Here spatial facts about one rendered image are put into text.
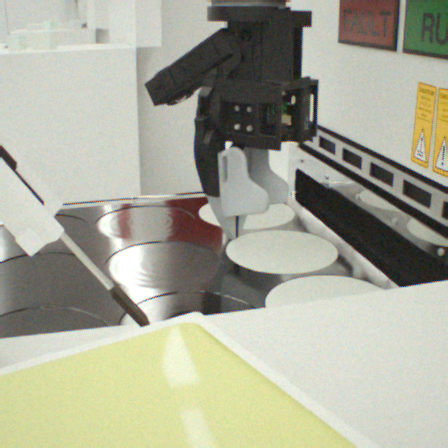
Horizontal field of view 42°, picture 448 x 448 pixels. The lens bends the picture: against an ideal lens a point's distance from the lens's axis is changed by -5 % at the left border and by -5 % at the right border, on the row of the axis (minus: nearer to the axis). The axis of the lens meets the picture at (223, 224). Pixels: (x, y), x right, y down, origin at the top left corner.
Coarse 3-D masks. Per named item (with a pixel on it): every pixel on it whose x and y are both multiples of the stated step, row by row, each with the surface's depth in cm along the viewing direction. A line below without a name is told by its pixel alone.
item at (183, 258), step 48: (0, 240) 57; (96, 240) 57; (144, 240) 57; (192, 240) 57; (336, 240) 57; (0, 288) 47; (48, 288) 47; (96, 288) 47; (144, 288) 48; (192, 288) 48; (240, 288) 48; (384, 288) 47; (0, 336) 40
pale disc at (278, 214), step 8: (208, 208) 66; (272, 208) 66; (280, 208) 66; (288, 208) 66; (200, 216) 64; (208, 216) 63; (248, 216) 63; (256, 216) 63; (264, 216) 63; (272, 216) 63; (280, 216) 63; (288, 216) 63; (216, 224) 61; (248, 224) 61; (256, 224) 61; (264, 224) 61; (272, 224) 61; (280, 224) 61
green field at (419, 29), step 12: (408, 12) 49; (420, 12) 47; (432, 12) 46; (444, 12) 44; (408, 24) 49; (420, 24) 48; (432, 24) 46; (444, 24) 44; (408, 36) 49; (420, 36) 48; (432, 36) 46; (444, 36) 45; (408, 48) 50; (420, 48) 48; (432, 48) 46; (444, 48) 45
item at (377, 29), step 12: (348, 12) 59; (360, 12) 57; (372, 12) 55; (384, 12) 53; (348, 24) 60; (360, 24) 57; (372, 24) 55; (384, 24) 53; (348, 36) 60; (360, 36) 58; (372, 36) 55; (384, 36) 53
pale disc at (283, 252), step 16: (240, 240) 57; (256, 240) 57; (272, 240) 57; (288, 240) 57; (304, 240) 57; (320, 240) 57; (240, 256) 54; (256, 256) 54; (272, 256) 54; (288, 256) 54; (304, 256) 54; (320, 256) 54; (336, 256) 53; (272, 272) 50; (288, 272) 50; (304, 272) 50
